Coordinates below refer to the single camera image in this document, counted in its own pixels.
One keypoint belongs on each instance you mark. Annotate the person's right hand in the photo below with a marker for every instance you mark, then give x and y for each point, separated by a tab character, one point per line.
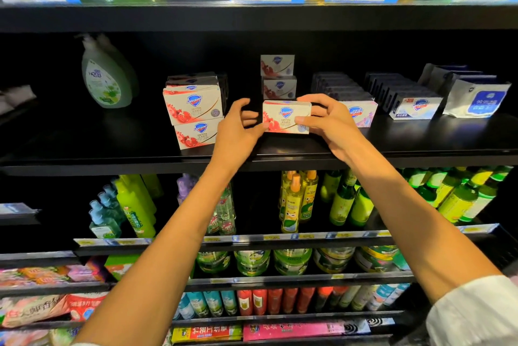
340	131

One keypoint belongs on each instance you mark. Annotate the person's left hand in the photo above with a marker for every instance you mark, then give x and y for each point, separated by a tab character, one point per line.
235	139

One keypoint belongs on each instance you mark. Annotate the white red printed soap box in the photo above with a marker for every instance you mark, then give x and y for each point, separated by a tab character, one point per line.
196	135
285	118
193	105
194	83
193	76

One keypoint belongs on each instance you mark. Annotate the black store shelf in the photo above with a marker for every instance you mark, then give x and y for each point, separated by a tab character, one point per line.
32	257
97	143

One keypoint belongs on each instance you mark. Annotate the pale green pump soap bottle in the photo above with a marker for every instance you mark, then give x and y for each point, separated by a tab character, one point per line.
105	79

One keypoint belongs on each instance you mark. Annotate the person's left forearm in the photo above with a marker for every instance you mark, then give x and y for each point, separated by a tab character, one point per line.
150	261

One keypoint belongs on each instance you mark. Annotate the person's right forearm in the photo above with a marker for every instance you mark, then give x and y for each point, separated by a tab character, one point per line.
429	228

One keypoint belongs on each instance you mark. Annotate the row of white pink soap boxes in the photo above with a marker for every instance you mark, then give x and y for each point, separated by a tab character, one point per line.
360	113

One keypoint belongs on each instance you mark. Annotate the clear green spray bottles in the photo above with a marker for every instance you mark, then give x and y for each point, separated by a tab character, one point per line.
223	216

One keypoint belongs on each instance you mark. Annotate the row of white blue soap boxes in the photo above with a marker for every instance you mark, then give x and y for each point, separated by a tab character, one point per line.
419	105

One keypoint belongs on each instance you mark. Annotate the row of white red soap boxes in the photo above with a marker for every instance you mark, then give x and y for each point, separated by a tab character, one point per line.
278	66

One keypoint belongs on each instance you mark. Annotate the green lidded wipe tub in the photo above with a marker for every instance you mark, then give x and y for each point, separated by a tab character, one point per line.
252	261
214	261
292	261

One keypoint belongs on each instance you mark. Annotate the row of white upright packs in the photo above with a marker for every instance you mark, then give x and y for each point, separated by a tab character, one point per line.
486	101

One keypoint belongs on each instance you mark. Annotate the green white box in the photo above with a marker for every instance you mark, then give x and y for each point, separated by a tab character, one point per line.
121	267

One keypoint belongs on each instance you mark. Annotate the yellow red packets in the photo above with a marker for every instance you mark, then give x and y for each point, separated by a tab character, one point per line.
206	333

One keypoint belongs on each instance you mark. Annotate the long pink packet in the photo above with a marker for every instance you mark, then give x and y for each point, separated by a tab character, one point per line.
303	329

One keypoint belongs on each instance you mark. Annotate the pile of white wipe packets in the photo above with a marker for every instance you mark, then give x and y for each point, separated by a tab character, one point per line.
16	99

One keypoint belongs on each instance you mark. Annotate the red snack packet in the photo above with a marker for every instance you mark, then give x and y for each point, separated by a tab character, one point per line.
87	306

